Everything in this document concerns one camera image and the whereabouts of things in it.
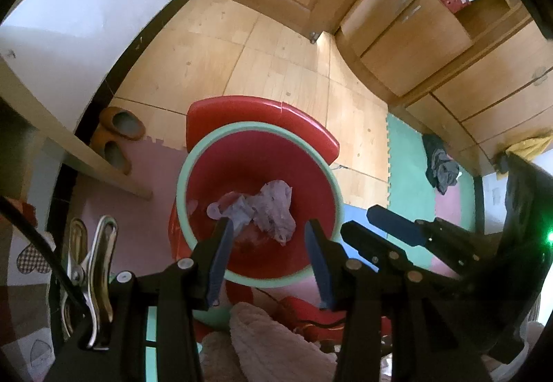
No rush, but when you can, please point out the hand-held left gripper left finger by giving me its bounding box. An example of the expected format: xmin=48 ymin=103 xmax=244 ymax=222
xmin=45 ymin=217 xmax=235 ymax=382

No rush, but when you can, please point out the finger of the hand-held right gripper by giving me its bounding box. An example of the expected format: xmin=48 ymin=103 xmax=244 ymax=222
xmin=366 ymin=205 xmax=504 ymax=279
xmin=340 ymin=221 xmax=471 ymax=292

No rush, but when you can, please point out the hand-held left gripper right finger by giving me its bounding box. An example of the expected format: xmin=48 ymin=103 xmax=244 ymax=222
xmin=303 ymin=218 xmax=493 ymax=382

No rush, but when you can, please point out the white tissue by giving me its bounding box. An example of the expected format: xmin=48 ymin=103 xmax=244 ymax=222
xmin=206 ymin=191 xmax=256 ymax=233
xmin=253 ymin=180 xmax=297 ymax=245

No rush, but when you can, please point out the red bin with green rim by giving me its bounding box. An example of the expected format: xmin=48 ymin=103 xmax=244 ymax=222
xmin=176 ymin=121 xmax=345 ymax=289

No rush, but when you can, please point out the blue foam floor mat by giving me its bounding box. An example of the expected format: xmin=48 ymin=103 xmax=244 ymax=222
xmin=341 ymin=204 xmax=392 ymax=249

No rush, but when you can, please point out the red plush blanket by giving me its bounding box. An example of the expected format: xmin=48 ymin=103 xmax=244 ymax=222
xmin=276 ymin=296 xmax=392 ymax=344

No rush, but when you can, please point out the dark grey clothing pile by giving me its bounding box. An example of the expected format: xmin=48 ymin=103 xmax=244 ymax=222
xmin=422 ymin=133 xmax=462 ymax=195

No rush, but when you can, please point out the pink foam floor mat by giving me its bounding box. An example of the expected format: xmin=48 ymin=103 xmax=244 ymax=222
xmin=65 ymin=136 xmax=346 ymax=309

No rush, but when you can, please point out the yellow cloth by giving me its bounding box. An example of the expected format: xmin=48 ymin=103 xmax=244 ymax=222
xmin=503 ymin=136 xmax=553 ymax=162

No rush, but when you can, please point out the metal spring clip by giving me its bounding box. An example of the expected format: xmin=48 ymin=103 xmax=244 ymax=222
xmin=60 ymin=215 xmax=118 ymax=350

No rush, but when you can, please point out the brown slipper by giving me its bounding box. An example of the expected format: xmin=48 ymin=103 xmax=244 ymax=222
xmin=101 ymin=139 xmax=132 ymax=175
xmin=99 ymin=106 xmax=146 ymax=141

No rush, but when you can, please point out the red plastic stool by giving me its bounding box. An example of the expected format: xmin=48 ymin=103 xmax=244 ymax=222
xmin=168 ymin=95 xmax=340 ymax=305

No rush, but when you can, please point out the beige wooden desk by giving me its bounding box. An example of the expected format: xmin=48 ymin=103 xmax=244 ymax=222
xmin=0 ymin=56 xmax=154 ymax=201

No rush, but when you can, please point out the wooden cabinet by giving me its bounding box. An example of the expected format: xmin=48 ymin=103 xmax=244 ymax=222
xmin=335 ymin=0 xmax=553 ymax=177

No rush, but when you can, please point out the checked heart quilt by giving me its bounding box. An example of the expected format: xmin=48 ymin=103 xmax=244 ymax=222
xmin=0 ymin=196 xmax=83 ymax=378

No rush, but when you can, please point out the thin black floor cable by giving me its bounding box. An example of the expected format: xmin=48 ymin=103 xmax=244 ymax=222
xmin=259 ymin=290 xmax=346 ymax=330

